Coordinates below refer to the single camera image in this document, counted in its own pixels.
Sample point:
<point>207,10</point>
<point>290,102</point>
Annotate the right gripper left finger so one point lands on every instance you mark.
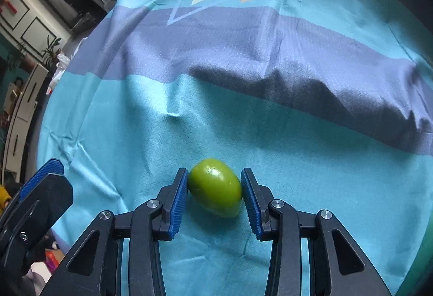
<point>93,266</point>

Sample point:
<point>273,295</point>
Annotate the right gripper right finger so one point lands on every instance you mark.
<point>337,264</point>

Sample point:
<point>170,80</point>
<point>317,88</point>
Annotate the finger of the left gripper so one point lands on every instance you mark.
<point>28,217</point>
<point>52,166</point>

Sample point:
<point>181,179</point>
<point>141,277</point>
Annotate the green oval fruit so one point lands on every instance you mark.
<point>216,187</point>

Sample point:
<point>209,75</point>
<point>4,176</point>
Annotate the white cabinet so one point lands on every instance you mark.
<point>20,104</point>

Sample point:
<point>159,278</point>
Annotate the green plastic bowl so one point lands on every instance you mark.
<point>418,281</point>

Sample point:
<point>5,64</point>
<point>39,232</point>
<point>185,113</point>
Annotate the potted green plant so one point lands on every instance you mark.
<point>51,51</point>

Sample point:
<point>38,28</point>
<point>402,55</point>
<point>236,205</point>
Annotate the teal purple striped cloth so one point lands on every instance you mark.
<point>329,102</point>

